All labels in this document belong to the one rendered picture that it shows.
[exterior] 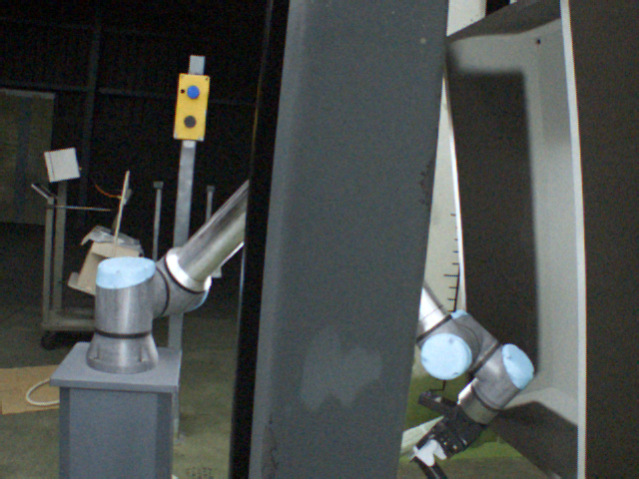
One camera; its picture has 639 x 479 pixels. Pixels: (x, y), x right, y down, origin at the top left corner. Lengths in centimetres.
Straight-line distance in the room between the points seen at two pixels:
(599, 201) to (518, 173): 63
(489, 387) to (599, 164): 53
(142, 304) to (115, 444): 36
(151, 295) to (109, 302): 11
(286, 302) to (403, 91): 8
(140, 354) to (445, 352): 78
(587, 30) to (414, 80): 112
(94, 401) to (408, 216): 131
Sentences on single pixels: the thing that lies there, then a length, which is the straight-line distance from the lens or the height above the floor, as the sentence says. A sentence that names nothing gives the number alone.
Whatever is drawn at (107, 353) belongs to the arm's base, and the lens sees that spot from 146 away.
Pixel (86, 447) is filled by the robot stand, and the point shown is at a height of 46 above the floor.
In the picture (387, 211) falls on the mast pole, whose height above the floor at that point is 113.
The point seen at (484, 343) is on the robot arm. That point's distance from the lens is 121.
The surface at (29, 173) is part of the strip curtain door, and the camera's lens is 1155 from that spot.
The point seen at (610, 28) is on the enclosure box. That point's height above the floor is 155.
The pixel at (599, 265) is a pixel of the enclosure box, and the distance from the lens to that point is 130.
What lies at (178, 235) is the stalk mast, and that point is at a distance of 232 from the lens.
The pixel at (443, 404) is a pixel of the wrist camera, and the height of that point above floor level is 68.
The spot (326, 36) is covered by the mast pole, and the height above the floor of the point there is 118.
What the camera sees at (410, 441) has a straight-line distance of 137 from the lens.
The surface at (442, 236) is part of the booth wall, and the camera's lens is 231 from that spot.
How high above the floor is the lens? 114
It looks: 5 degrees down
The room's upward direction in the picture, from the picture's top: 5 degrees clockwise
